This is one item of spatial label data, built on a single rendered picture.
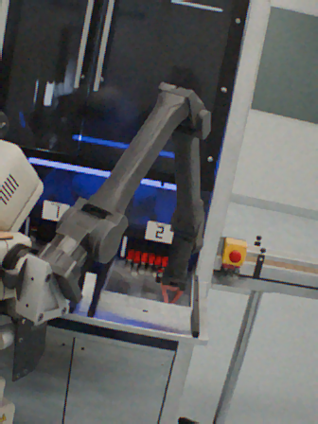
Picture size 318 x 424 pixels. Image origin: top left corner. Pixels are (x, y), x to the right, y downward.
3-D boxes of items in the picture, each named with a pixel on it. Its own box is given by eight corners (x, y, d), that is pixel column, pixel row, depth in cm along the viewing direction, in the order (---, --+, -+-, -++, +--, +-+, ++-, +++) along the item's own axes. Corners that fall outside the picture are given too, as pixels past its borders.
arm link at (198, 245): (172, 210, 161) (202, 221, 158) (188, 206, 171) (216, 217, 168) (160, 252, 164) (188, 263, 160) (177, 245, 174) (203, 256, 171)
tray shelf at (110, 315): (6, 238, 202) (6, 233, 201) (203, 278, 202) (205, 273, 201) (-43, 293, 156) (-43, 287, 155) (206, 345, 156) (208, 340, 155)
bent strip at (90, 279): (83, 290, 171) (86, 272, 169) (94, 291, 171) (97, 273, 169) (76, 310, 157) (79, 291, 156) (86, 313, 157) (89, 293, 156)
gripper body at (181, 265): (185, 278, 170) (190, 254, 168) (185, 289, 160) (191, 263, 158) (162, 273, 170) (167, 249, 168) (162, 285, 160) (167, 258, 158)
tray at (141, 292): (114, 258, 199) (116, 249, 198) (191, 273, 198) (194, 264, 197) (99, 300, 166) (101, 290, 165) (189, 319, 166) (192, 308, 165)
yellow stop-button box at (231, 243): (220, 255, 198) (225, 235, 196) (241, 258, 198) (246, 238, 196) (221, 263, 190) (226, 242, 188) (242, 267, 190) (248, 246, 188)
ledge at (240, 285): (209, 273, 207) (210, 268, 207) (245, 279, 207) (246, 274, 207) (210, 289, 194) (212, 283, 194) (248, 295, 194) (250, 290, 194)
